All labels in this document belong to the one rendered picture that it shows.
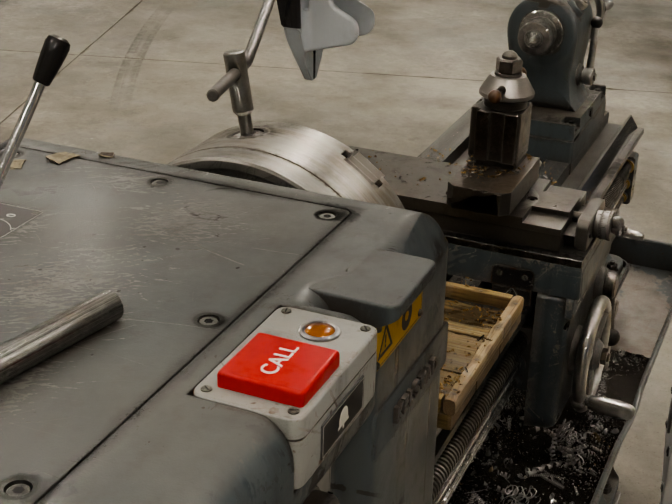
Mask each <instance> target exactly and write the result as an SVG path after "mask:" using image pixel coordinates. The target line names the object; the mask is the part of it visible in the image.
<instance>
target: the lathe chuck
mask: <svg viewBox="0 0 672 504"><path fill-rule="evenodd" d="M252 123H253V129H254V130H260V131H262V132H264V133H263V134H261V135H259V136H256V137H250V138H232V136H233V135H235V134H237V133H240V129H239V125H237V126H234V127H231V128H228V129H225V130H223V131H221V132H219V133H217V134H215V135H213V136H211V137H210V138H208V139H207V140H205V141H203V142H202V143H200V144H199V145H197V146H195V147H194V148H192V149H191V150H189V151H188V152H186V153H184V154H183V155H181V156H180V157H182V156H185V155H187V154H190V153H193V152H197V151H201V150H206V149H212V148H243V149H250V150H256V151H260V152H264V153H267V154H271V155H274V156H277V157H279V158H282V159H284V160H287V161H289V162H291V163H293V164H295V165H297V166H299V167H301V168H302V169H304V170H306V171H307V172H309V173H311V174H312V175H314V176H315V177H317V178H318V179H319V180H321V181H322V182H323V183H325V184H326V185H327V186H328V187H330V188H331V189H332V190H333V191H334V192H335V193H336V194H337V195H338V196H339V197H342V198H348V199H353V200H358V201H364V202H369V203H374V204H380V205H385V206H390V207H396V208H401V209H405V208H404V206H403V204H402V202H401V201H400V199H399V198H398V196H397V195H396V193H395V192H394V190H393V189H392V188H391V186H390V185H389V184H388V182H387V181H386V180H385V179H384V178H383V177H381V178H380V179H379V180H378V181H377V182H376V183H375V184H376V185H377V186H378V187H379V188H377V187H376V185H375V184H373V185H371V184H370V183H369V182H368V181H367V180H366V179H365V178H364V177H363V176H362V175H361V174H360V173H359V172H358V171H357V170H355V169H354V168H353V167H352V166H351V165H349V164H348V163H347V162H346V161H344V159H345V157H346V158H349V157H350V156H351V154H352V153H353V152H354V150H352V149H351V148H349V147H348V146H346V145H345V144H343V143H341V142H340V141H338V140H336V139H334V138H332V137H330V136H328V135H326V134H324V133H322V132H319V131H317V130H314V129H311V128H308V127H304V126H301V125H296V124H292V123H285V122H274V121H262V122H252ZM342 155H344V156H345V157H344V156H342ZM180 157H178V158H180ZM178 158H176V159H178ZM176 159H175V160H176Z"/></svg>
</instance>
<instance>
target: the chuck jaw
mask: <svg viewBox="0 0 672 504"><path fill-rule="evenodd" d="M342 156H344V155H342ZM344 157H345V156H344ZM344 161H346V162H347V163H348V164H349V165H351V166H352V167H353V168H354V169H355V170H357V171H358V172H359V173H360V174H361V175H362V176H363V177H364V178H365V179H366V180H367V181H368V182H369V183H370V184H371V185H373V184H375V183H376V182H377V181H378V180H379V179H380V178H381V177H383V178H384V177H385V175H384V174H383V173H382V172H381V171H379V170H378V169H377V168H376V167H375V166H374V165H373V164H372V163H371V162H369V161H368V160H367V159H366V158H365V157H364V156H363V155H362V154H361V153H360V152H358V153H357V154H356V155H355V156H353V155H351V156H350V157H349V158H346V157H345V159H344ZM375 185H376V184H375ZM376 187H377V188H379V187H378V186H377V185H376Z"/></svg>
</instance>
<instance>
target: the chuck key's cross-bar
mask: <svg viewBox="0 0 672 504"><path fill-rule="evenodd" d="M274 3H275V0H264V2H263V4H262V7H261V10H260V12H259V15H258V18H257V20H256V23H255V25H254V28H253V31H252V33H251V36H250V39H249V41H248V44H247V46H246V49H245V56H246V62H247V68H248V69H249V67H250V66H251V65H252V63H253V61H254V58H255V55H256V52H257V50H258V47H259V44H260V41H261V39H262V36H263V33H264V30H265V28H266V25H267V22H268V19H269V17H270V14H271V11H272V8H273V6H274ZM240 76H241V72H240V70H238V69H237V68H232V69H230V70H229V71H228V72H227V73H226V74H225V75H224V76H223V77H222V78H221V79H220V80H219V81H218V82H217V83H216V84H215V85H214V86H213V87H212V88H211V89H210V90H209V91H208V92H207V94H206V96H207V99H208V100H209V101H211V102H215V101H217V100H218V99H219V98H220V97H221V96H222V95H223V94H224V93H225V92H226V91H227V90H228V89H229V88H230V87H231V86H232V85H233V84H234V83H235V82H236V81H237V80H238V79H239V78H240Z"/></svg>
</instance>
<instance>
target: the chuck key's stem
mask: <svg viewBox="0 0 672 504"><path fill-rule="evenodd" d="M223 58H224V64H225V70H226V73H227V72H228V71H229V70H230V69H232V68H237V69H238V70H240V72H241V76H240V78H239V79H238V80H237V81H236V82H235V83H234V84H233V85H232V86H231V87H230V88H229V94H230V99H231V105H232V111H233V113H234V114H236V115H237V117H238V123H239V129H240V135H241V136H240V137H248V136H253V135H254V134H255V132H254V129H253V123H252V117H251V112H252V111H253V110H254V105H253V99H252V93H251V87H250V81H249V75H248V68H247V62H246V56H245V51H244V50H243V49H233V50H228V51H225V52H224V54H223Z"/></svg>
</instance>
